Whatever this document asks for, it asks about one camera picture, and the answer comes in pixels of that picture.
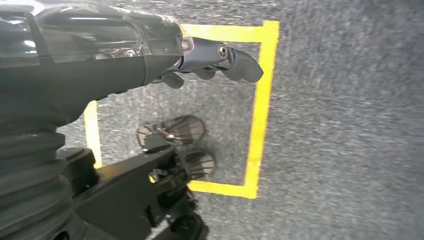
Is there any grey ribbed base wheel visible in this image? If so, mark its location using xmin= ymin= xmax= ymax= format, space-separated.
xmin=149 ymin=150 xmax=216 ymax=186
xmin=136 ymin=114 xmax=206 ymax=150

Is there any yellow floor tape square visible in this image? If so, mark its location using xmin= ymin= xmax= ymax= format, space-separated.
xmin=83 ymin=20 xmax=281 ymax=200

